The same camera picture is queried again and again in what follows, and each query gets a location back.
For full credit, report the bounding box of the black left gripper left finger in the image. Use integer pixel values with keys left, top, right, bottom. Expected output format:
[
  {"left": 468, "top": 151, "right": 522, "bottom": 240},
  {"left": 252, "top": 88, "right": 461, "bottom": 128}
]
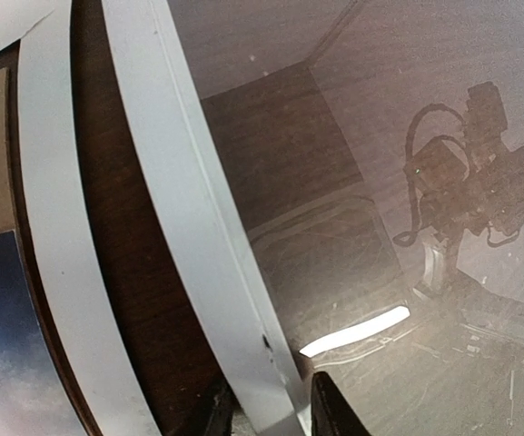
[{"left": 200, "top": 379, "right": 234, "bottom": 436}]

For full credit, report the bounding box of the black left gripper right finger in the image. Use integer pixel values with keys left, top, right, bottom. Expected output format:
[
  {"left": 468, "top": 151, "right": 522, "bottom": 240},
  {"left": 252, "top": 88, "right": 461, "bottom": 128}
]
[{"left": 311, "top": 372, "right": 371, "bottom": 436}]

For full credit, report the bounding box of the clear acrylic sheet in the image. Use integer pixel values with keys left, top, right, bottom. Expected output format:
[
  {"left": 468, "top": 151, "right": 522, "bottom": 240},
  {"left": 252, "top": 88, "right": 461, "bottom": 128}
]
[{"left": 170, "top": 1, "right": 524, "bottom": 435}]

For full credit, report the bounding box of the white photo mat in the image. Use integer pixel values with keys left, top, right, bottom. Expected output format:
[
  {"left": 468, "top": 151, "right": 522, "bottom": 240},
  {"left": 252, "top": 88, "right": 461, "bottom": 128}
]
[{"left": 0, "top": 1, "right": 159, "bottom": 435}]

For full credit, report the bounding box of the landscape photo print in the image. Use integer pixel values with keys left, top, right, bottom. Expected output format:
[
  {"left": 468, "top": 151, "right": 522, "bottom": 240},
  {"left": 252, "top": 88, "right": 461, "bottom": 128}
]
[{"left": 0, "top": 232, "right": 85, "bottom": 436}]

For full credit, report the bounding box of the white picture frame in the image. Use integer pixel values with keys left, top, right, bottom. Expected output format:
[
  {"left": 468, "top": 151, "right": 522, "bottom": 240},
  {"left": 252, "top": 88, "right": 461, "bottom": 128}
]
[{"left": 100, "top": 0, "right": 311, "bottom": 436}]

